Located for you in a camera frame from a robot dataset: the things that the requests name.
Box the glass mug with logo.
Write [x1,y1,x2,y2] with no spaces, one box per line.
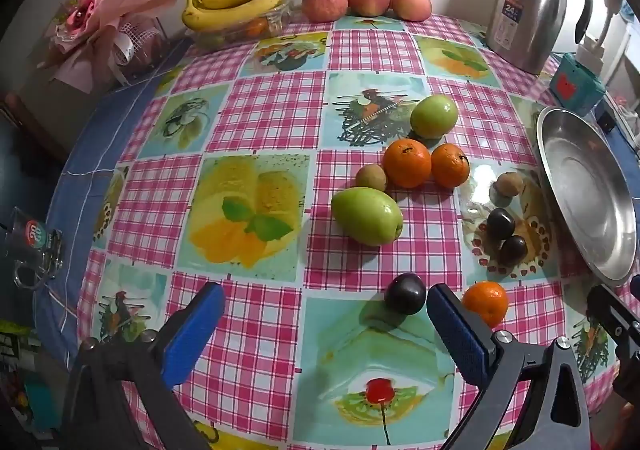
[0,206,66,291]

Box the clear plastic fruit container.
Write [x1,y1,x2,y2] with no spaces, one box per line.
[192,0,296,50]

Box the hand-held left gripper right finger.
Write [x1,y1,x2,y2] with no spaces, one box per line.
[426,282,593,450]

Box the large orange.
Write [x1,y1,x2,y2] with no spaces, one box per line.
[383,138,432,189]

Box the steel plate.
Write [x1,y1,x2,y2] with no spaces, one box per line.
[536,106,638,287]

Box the steel thermos jug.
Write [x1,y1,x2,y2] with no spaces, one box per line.
[485,0,593,76]

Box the pink flower bouquet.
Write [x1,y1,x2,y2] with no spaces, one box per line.
[37,0,178,93]

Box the small orange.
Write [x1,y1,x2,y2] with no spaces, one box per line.
[430,143,471,189]
[461,281,509,328]

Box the dark plum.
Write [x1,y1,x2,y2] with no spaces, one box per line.
[499,235,529,265]
[384,273,427,316]
[486,208,517,241]

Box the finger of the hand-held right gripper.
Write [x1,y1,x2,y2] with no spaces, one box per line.
[586,275,640,398]

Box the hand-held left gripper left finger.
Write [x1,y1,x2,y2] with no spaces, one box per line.
[60,281,227,450]

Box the green jujube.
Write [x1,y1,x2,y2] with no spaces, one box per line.
[410,94,459,140]
[330,186,404,247]

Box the small black box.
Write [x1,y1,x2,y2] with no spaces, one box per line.
[595,107,621,133]

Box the teal box with red label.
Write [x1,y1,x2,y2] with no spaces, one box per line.
[549,52,607,112]

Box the yellow banana bunch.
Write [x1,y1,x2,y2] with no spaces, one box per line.
[181,0,305,32]

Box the pink checked fruit tablecloth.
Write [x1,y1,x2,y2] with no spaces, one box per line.
[75,12,626,450]

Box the small brown fruit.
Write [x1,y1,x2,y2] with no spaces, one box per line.
[492,172,526,208]
[355,163,388,193]

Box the blue cloth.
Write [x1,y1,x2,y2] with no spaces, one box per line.
[32,37,201,371]

